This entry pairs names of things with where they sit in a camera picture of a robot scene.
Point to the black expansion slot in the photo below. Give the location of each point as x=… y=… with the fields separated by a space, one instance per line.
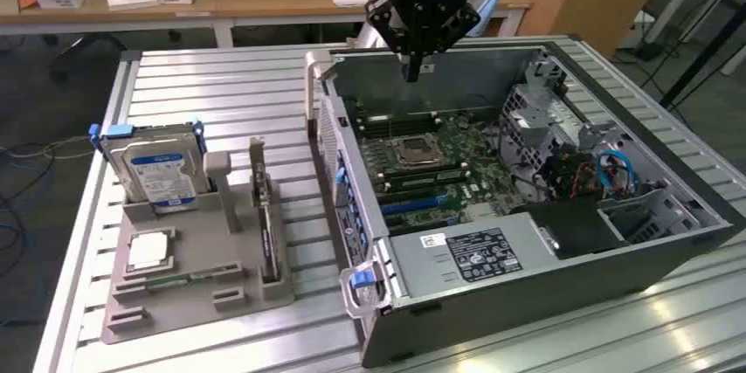
x=416 y=224

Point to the black installed RAM stick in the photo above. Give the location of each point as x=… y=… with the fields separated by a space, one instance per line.
x=426 y=172
x=428 y=183

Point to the blue expansion slot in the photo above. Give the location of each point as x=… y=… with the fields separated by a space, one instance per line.
x=411 y=205

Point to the silver CPU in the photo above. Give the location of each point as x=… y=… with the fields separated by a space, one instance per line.
x=147 y=250

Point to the black RAM slot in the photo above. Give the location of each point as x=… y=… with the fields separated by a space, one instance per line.
x=396 y=119
x=399 y=128

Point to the CPU socket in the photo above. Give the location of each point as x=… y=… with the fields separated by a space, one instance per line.
x=415 y=150

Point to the green RAM stick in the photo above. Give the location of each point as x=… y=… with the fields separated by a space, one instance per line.
x=175 y=280

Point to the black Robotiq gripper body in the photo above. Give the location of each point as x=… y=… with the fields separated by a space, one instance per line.
x=431 y=6

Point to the black open PC case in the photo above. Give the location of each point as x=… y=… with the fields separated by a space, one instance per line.
x=525 y=303

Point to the black plastic shroud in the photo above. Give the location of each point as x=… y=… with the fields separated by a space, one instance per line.
x=571 y=224

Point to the grey power supply unit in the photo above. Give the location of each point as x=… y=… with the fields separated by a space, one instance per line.
x=419 y=268

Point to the silver disk bay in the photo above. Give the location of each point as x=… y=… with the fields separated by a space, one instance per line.
x=658 y=211

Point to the grey parts rack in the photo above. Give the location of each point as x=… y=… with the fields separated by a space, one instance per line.
x=192 y=255

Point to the blue case latch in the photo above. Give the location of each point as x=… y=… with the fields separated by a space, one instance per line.
x=362 y=279

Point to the black slanted stand pole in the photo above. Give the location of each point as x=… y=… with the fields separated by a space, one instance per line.
x=699 y=36

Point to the silver drive cage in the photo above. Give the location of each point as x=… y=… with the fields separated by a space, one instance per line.
x=530 y=124

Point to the hard disk with blue caddy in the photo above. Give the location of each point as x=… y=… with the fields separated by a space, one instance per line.
x=158 y=172

